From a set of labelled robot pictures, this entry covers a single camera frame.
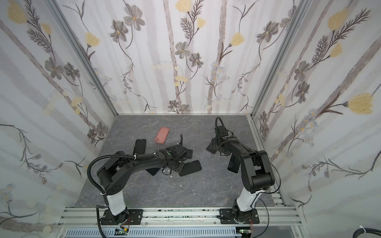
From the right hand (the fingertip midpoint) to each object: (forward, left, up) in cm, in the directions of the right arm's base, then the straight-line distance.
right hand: (216, 143), depth 95 cm
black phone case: (0, +52, -10) cm, 53 cm away
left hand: (-12, +24, -6) cm, 28 cm away
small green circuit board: (-49, +51, -9) cm, 71 cm away
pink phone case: (+11, +38, -9) cm, 41 cm away
